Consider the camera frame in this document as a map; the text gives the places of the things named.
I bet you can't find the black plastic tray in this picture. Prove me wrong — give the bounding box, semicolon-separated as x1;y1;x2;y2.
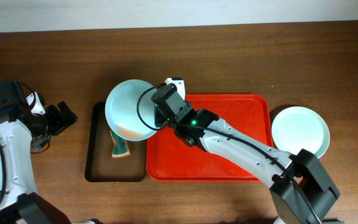
85;101;147;182

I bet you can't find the red plastic tray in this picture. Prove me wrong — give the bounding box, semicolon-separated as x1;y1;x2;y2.
146;94;273;182

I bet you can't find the pale green plate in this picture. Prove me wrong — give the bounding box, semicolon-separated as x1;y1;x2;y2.
272;106;331;158

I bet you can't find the light blue plate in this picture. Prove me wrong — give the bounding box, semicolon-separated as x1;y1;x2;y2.
105;80;157;141

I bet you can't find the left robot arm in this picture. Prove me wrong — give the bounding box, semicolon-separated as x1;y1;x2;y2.
0;101;77;223

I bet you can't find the right black cable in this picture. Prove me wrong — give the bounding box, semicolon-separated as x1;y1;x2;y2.
136;83;323;224

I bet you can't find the green yellow sponge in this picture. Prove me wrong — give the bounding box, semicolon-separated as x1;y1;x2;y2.
110;130;130;158

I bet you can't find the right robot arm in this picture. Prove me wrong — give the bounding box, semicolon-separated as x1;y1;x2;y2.
155;109;340;223

